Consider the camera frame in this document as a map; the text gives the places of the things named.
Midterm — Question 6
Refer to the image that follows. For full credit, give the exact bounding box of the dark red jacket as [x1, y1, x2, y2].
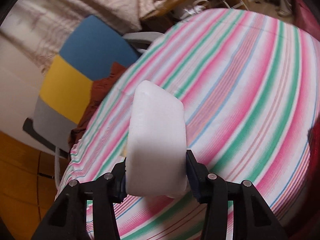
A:
[68, 62, 127, 149]

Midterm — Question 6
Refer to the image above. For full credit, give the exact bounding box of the grey yellow blue chair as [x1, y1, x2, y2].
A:
[22, 15, 166, 159]

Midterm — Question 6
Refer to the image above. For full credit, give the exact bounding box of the red cloth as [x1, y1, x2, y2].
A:
[293, 0, 320, 41]

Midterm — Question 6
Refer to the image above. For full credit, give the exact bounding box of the orange wooden wardrobe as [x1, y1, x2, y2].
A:
[1, 132, 57, 239]

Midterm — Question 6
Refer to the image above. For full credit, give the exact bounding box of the pink patterned curtain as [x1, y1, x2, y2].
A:
[1, 0, 166, 74]

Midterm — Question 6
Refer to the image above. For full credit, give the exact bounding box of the white sponge block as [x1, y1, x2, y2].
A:
[125, 80, 187, 197]

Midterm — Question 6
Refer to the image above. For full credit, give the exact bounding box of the wooden side table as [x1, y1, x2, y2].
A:
[140, 0, 187, 22]

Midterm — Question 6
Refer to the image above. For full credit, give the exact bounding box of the striped pink green tablecloth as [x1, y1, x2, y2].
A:
[60, 9, 319, 225]

